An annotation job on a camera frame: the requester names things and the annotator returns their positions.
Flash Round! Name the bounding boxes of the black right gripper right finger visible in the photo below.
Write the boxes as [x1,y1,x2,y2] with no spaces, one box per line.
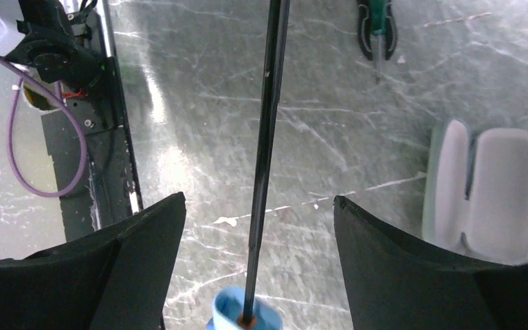
[334,195,528,329]

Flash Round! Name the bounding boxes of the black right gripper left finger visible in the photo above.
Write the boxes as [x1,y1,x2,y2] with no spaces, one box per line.
[0,192,186,329]

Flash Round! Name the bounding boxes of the light blue folding umbrella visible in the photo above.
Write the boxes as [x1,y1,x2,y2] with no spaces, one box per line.
[206,1,290,329]

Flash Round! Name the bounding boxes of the mint green umbrella case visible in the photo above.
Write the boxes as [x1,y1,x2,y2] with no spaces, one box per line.
[421,119,528,262]

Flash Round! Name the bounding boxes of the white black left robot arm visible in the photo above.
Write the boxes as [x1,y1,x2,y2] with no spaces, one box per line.
[0,1,103,94]

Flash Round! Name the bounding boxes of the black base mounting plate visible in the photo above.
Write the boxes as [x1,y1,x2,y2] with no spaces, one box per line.
[59,1,144,241]

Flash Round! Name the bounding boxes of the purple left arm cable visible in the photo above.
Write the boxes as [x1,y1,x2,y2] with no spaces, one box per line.
[0,49,88,199]

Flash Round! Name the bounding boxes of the green handled pliers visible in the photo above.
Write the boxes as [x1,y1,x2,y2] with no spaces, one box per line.
[357,0,397,84]

